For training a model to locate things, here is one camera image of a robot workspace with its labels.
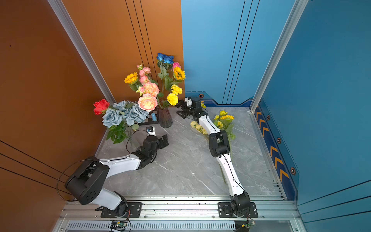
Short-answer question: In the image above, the dark ribbed vase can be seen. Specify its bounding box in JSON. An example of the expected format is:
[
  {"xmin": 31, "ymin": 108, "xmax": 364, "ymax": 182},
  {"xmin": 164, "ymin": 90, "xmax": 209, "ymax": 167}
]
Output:
[{"xmin": 157, "ymin": 108, "xmax": 173, "ymax": 128}]

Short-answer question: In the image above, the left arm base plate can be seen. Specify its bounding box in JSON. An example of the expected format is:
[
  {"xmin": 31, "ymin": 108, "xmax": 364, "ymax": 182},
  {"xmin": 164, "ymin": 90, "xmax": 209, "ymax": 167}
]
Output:
[{"xmin": 96, "ymin": 202, "xmax": 143, "ymax": 219}]

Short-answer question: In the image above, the right circuit board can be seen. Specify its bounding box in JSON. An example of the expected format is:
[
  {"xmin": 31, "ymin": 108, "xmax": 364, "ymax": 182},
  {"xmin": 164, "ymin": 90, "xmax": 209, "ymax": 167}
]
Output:
[{"xmin": 234, "ymin": 221, "xmax": 256, "ymax": 232}]

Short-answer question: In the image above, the grey blue roses bunch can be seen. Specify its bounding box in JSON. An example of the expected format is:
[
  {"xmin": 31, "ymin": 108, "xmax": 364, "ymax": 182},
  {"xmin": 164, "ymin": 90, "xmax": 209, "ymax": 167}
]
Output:
[{"xmin": 100, "ymin": 101, "xmax": 149, "ymax": 144}]

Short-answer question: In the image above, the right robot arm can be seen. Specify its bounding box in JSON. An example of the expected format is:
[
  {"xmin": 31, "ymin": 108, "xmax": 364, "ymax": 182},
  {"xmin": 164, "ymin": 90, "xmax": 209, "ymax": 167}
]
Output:
[{"xmin": 176, "ymin": 98, "xmax": 251, "ymax": 217}]

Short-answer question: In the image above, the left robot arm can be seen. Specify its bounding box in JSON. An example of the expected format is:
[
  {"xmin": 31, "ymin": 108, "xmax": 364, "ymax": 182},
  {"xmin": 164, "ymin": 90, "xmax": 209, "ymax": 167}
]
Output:
[{"xmin": 65, "ymin": 134, "xmax": 169, "ymax": 218}]

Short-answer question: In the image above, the red rose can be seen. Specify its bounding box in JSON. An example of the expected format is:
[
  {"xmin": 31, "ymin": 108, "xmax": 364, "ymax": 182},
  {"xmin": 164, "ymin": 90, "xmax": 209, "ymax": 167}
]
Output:
[{"xmin": 93, "ymin": 99, "xmax": 110, "ymax": 115}]

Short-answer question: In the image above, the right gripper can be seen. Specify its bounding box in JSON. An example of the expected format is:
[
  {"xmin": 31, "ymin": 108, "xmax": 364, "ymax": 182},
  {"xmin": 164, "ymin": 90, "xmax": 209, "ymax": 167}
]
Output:
[{"xmin": 172, "ymin": 100, "xmax": 196, "ymax": 119}]

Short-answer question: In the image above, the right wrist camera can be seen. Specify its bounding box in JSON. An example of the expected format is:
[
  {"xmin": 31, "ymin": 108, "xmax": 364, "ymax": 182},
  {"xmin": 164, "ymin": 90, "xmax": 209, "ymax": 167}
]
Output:
[{"xmin": 185, "ymin": 98, "xmax": 192, "ymax": 107}]

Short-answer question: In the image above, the clear glass vase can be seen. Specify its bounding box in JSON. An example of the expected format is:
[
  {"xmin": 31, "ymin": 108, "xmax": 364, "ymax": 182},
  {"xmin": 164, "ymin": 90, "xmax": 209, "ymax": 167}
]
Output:
[{"xmin": 127, "ymin": 130, "xmax": 140, "ymax": 150}]

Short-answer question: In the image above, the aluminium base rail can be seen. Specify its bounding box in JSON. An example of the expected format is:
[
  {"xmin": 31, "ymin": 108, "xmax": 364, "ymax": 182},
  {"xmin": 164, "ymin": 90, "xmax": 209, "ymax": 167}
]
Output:
[{"xmin": 53, "ymin": 196, "xmax": 306, "ymax": 232}]

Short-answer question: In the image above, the background bouquet in dark vase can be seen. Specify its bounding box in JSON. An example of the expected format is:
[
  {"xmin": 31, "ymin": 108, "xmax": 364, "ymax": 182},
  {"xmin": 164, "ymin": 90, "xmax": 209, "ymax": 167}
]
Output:
[{"xmin": 124, "ymin": 53, "xmax": 186, "ymax": 113}]

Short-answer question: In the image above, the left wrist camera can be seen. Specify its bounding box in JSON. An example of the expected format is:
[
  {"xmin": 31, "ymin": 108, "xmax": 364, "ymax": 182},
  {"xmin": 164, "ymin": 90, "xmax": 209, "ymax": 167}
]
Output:
[{"xmin": 146, "ymin": 126, "xmax": 156, "ymax": 136}]

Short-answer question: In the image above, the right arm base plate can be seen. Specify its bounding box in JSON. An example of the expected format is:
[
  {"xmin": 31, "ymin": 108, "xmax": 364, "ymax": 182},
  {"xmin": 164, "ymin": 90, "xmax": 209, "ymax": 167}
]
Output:
[{"xmin": 217, "ymin": 202, "xmax": 259, "ymax": 218}]

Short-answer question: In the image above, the circuit board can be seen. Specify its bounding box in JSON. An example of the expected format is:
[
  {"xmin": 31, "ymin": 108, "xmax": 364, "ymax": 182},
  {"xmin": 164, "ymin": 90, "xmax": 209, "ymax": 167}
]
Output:
[
  {"xmin": 234, "ymin": 221, "xmax": 256, "ymax": 232},
  {"xmin": 110, "ymin": 221, "xmax": 129, "ymax": 232}
]

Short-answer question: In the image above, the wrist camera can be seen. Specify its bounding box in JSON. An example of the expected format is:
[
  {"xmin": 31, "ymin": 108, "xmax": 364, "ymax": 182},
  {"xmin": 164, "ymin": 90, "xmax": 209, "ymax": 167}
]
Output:
[
  {"xmin": 185, "ymin": 98, "xmax": 192, "ymax": 107},
  {"xmin": 146, "ymin": 126, "xmax": 156, "ymax": 136}
]

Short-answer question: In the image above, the yellow rose spray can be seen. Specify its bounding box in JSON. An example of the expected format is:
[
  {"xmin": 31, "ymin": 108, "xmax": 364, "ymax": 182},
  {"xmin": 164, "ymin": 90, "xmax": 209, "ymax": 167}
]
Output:
[{"xmin": 190, "ymin": 121, "xmax": 209, "ymax": 136}]

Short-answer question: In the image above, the background yellow carnation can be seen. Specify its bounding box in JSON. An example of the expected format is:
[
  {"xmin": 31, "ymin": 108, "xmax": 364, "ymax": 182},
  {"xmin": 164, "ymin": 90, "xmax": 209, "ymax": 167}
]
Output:
[{"xmin": 167, "ymin": 92, "xmax": 179, "ymax": 106}]

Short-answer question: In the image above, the blue chess piece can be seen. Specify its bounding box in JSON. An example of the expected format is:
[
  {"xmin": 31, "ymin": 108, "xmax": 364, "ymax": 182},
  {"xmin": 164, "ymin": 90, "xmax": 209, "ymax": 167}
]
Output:
[{"xmin": 151, "ymin": 113, "xmax": 157, "ymax": 121}]

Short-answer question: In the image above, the left circuit board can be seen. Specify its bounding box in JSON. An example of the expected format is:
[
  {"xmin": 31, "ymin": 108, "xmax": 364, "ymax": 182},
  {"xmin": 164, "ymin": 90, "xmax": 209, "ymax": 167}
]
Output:
[{"xmin": 110, "ymin": 221, "xmax": 129, "ymax": 232}]

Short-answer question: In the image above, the checkered chessboard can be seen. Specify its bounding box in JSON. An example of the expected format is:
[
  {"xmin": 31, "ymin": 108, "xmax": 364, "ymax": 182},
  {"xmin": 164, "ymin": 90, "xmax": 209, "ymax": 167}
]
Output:
[{"xmin": 138, "ymin": 114, "xmax": 159, "ymax": 126}]

